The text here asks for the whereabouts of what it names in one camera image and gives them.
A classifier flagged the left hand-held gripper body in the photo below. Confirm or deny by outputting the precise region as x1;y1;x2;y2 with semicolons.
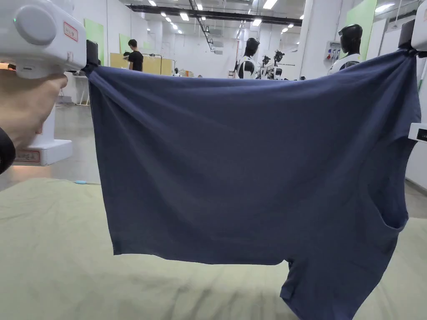
0;0;100;167

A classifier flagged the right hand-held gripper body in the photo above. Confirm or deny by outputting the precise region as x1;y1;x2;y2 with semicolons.
398;5;427;144

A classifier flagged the dark blue shirt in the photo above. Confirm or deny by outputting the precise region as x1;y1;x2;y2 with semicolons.
86;50;422;320

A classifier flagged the person's left forearm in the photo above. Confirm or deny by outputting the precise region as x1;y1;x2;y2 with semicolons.
0;126;17;176

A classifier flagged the person's left hand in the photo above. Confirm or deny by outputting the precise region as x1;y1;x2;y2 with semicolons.
0;71;69;155

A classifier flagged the white table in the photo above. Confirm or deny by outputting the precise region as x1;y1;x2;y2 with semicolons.
56;71;91;107

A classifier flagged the black and white humanoid robot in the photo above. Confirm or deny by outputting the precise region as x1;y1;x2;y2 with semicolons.
236;37;261;80
328;23;364;76

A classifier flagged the grey electrical box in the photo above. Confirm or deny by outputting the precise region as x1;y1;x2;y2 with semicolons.
327;40;342;63

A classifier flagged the bed with pale green sheet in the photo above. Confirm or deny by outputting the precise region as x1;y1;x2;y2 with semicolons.
0;177;427;320

